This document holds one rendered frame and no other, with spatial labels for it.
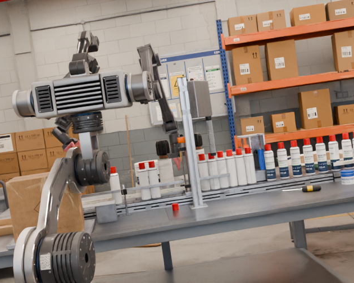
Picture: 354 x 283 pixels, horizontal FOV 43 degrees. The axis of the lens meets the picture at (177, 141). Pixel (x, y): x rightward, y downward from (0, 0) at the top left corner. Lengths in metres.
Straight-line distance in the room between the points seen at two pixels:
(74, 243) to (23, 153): 4.49
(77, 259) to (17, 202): 0.69
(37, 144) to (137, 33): 2.40
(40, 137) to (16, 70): 1.95
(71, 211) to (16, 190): 0.25
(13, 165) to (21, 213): 3.90
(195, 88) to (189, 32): 4.73
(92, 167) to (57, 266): 0.54
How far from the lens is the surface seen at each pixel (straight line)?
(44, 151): 5.86
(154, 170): 2.44
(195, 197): 2.33
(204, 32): 6.99
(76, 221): 2.10
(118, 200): 2.46
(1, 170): 6.06
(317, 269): 3.12
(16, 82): 7.65
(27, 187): 2.09
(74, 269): 1.50
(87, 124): 1.90
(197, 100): 2.30
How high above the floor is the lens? 1.30
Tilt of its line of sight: 3 degrees down
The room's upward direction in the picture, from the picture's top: 8 degrees counter-clockwise
